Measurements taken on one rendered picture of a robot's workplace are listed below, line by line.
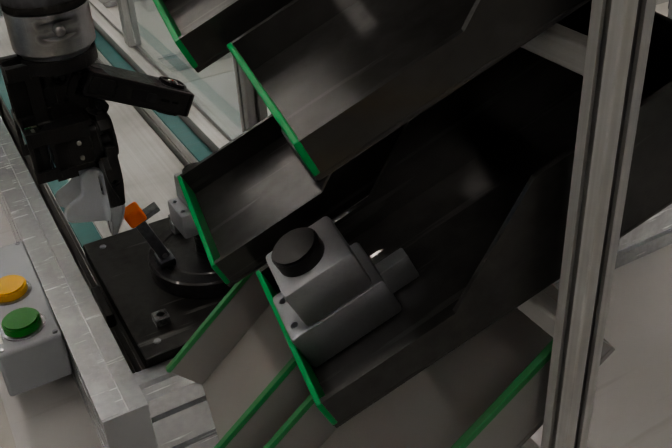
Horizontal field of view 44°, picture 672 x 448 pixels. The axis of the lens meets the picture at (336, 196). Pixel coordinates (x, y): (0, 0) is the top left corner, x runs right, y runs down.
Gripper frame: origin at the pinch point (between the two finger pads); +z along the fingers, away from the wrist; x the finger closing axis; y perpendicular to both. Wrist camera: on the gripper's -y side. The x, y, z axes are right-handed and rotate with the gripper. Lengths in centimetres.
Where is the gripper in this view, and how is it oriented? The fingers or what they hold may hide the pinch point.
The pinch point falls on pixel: (118, 220)
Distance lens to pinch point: 91.8
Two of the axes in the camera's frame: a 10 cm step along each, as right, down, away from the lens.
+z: 0.5, 8.5, 5.3
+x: 4.9, 4.4, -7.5
